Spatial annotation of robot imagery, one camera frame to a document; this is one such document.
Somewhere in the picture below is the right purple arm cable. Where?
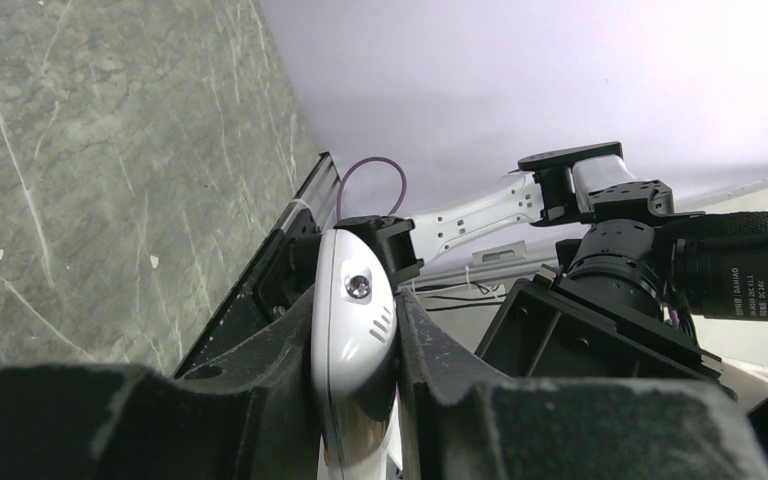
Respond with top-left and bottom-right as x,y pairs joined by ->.
335,156 -> 408,224

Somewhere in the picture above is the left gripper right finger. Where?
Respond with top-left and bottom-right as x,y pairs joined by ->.
396,293 -> 768,479

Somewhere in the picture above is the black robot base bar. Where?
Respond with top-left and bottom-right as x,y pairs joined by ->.
173,152 -> 340,379

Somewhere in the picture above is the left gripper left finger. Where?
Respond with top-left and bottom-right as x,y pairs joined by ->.
0,292 -> 320,479

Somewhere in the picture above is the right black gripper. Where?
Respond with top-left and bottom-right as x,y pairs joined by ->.
475,279 -> 722,381

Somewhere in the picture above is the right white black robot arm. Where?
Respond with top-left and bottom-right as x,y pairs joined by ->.
338,142 -> 768,381

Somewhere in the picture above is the white remote control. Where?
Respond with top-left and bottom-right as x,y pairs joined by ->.
311,229 -> 397,479

